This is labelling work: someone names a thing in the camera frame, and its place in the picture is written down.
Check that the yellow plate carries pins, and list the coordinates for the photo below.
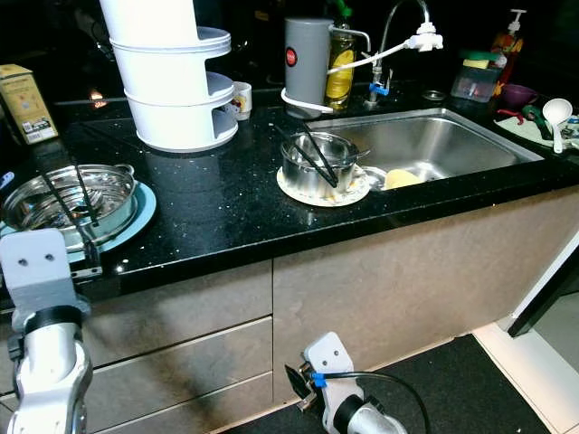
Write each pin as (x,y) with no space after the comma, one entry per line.
(403,178)

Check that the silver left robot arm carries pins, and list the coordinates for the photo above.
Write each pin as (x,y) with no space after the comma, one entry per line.
(54,371)

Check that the grey drawer front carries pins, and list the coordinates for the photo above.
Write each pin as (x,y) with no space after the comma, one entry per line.
(217,405)
(190,353)
(190,298)

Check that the light blue plate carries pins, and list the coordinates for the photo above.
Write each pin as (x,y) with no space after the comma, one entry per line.
(147,206)

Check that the grey cabinet door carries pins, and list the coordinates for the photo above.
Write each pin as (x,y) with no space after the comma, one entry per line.
(398,271)

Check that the black floor mat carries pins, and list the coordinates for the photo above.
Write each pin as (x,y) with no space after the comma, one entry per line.
(461,389)

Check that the yellow printed carton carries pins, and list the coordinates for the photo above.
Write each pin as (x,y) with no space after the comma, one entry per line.
(25,104)

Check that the white patterned plate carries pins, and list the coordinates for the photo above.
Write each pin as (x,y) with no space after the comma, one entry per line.
(317,202)

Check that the white tiered storage rack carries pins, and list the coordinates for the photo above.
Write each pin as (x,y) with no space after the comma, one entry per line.
(167,77)

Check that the small steel pot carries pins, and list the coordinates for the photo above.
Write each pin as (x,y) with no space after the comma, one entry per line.
(303,179)

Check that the white cartoon mug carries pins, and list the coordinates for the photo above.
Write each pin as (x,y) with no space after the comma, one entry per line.
(240,99)

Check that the black edged appliance door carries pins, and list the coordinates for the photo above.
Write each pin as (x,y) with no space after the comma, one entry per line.
(543,298)

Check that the steel sink basin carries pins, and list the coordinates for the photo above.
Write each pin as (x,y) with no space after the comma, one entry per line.
(443,140)

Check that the grey cylindrical water filter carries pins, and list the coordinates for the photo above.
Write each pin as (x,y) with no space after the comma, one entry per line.
(308,63)

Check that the yellow oil bottle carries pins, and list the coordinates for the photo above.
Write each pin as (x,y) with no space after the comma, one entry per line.
(339,72)

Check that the pale green cloth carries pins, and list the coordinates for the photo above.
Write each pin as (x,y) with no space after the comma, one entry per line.
(516,133)

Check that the clear plastic container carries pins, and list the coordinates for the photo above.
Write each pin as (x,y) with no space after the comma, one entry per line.
(475,83)

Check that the purple bowl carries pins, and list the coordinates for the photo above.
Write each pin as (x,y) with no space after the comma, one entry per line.
(518,93)

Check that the steel gooseneck faucet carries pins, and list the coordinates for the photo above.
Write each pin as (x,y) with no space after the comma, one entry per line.
(425,38)

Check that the yellow green sponge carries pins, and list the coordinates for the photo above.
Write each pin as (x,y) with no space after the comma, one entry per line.
(478,57)

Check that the white rice paddle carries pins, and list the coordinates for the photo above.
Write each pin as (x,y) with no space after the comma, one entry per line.
(556,113)

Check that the red yellow soap bottle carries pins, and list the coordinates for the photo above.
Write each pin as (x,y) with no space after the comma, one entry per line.
(507,45)

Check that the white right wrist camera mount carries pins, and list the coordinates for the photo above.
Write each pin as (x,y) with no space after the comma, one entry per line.
(333,360)

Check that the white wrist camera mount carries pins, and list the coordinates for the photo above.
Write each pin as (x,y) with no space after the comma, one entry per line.
(41,271)
(333,360)

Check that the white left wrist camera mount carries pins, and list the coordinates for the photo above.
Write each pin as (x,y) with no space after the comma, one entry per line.
(41,271)

